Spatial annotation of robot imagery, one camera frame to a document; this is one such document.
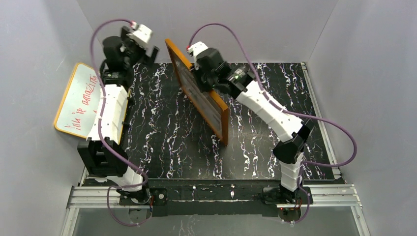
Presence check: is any wooden picture frame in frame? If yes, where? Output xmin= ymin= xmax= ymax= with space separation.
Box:
xmin=165 ymin=38 xmax=229 ymax=145

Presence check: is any plant photo print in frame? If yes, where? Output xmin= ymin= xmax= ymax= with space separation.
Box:
xmin=170 ymin=51 xmax=226 ymax=137

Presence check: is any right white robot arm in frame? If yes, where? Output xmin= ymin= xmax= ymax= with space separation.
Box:
xmin=190 ymin=62 xmax=311 ymax=203

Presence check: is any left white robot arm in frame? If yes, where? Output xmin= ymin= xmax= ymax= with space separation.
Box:
xmin=77 ymin=33 xmax=159 ymax=204

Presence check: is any whiteboard with red writing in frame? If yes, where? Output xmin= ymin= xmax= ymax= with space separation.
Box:
xmin=54 ymin=63 xmax=129 ymax=144

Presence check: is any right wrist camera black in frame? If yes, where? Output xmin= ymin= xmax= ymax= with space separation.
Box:
xmin=187 ymin=41 xmax=225 ymax=71

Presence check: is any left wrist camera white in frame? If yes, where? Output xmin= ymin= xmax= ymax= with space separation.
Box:
xmin=128 ymin=22 xmax=153 ymax=48

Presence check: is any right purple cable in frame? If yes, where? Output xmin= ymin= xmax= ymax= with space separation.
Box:
xmin=187 ymin=23 xmax=358 ymax=225

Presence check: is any aluminium rail base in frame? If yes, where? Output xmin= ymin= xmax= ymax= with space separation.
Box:
xmin=61 ymin=180 xmax=370 ymax=236

